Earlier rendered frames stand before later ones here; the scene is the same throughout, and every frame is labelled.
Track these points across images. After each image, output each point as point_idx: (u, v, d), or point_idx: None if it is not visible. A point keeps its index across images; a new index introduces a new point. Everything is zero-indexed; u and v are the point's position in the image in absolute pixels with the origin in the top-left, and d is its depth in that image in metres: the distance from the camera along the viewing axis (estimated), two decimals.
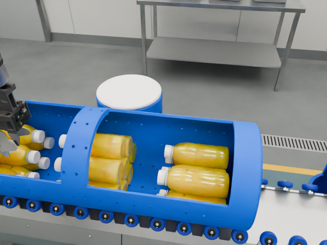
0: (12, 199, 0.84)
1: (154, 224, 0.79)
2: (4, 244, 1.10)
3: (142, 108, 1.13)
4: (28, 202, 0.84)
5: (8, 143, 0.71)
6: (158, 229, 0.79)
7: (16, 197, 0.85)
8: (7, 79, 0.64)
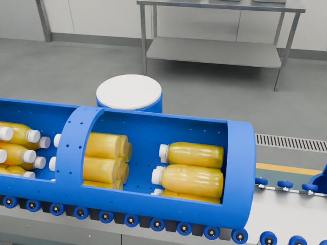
0: (10, 197, 0.84)
1: (155, 226, 0.79)
2: (4, 244, 1.10)
3: (142, 108, 1.13)
4: (27, 205, 0.84)
5: None
6: (161, 227, 0.78)
7: None
8: None
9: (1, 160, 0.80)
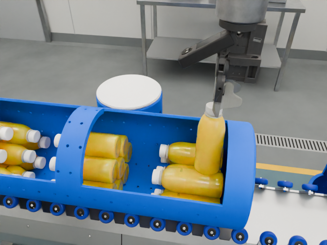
0: (10, 197, 0.84)
1: (155, 226, 0.79)
2: (4, 244, 1.10)
3: (142, 108, 1.13)
4: (27, 205, 0.84)
5: (232, 97, 0.59)
6: (161, 227, 0.78)
7: None
8: None
9: (1, 160, 0.80)
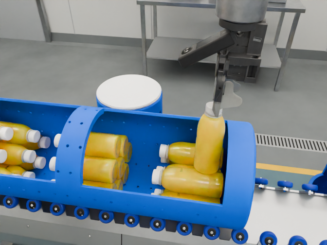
0: (10, 197, 0.84)
1: (155, 226, 0.79)
2: (4, 244, 1.10)
3: (142, 108, 1.13)
4: (27, 205, 0.84)
5: (232, 97, 0.59)
6: (161, 227, 0.78)
7: None
8: None
9: (1, 160, 0.80)
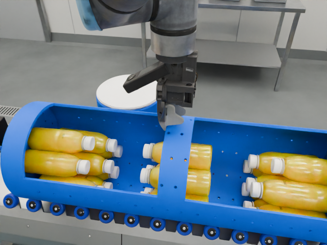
0: (10, 206, 0.84)
1: (158, 226, 0.79)
2: (4, 244, 1.10)
3: (142, 108, 1.13)
4: (30, 209, 0.84)
5: (174, 117, 0.66)
6: (161, 221, 0.78)
7: (12, 208, 0.85)
8: (194, 44, 0.57)
9: (86, 171, 0.77)
